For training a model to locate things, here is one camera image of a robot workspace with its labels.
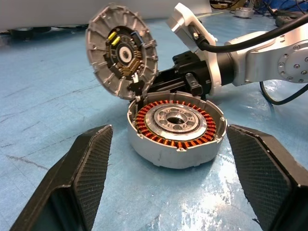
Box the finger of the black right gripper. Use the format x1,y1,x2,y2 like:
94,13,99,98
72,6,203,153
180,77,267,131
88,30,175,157
185,73,203,97

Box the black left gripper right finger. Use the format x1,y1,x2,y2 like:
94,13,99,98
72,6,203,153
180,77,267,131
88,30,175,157
227,124,308,231

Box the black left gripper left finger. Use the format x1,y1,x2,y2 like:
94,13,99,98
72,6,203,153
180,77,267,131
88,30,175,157
9,124,114,231

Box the silver motor housing copper windings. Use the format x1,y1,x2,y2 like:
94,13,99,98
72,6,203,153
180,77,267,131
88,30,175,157
127,90,228,169

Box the silver ribbed motor lid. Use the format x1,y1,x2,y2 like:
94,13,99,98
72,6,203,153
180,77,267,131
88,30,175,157
85,2,159,100

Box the silver round motor part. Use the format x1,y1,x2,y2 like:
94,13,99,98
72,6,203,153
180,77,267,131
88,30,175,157
234,7,255,19

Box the blue plastic table cover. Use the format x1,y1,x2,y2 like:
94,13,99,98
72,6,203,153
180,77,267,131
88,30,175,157
0,9,308,231

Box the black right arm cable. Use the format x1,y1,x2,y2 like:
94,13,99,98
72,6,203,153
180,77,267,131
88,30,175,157
191,14,308,106

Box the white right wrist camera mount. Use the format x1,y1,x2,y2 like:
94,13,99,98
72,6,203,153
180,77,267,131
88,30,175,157
166,2,222,97

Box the tangled dark cables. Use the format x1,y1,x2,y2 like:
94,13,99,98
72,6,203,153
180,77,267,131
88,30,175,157
250,0,308,18

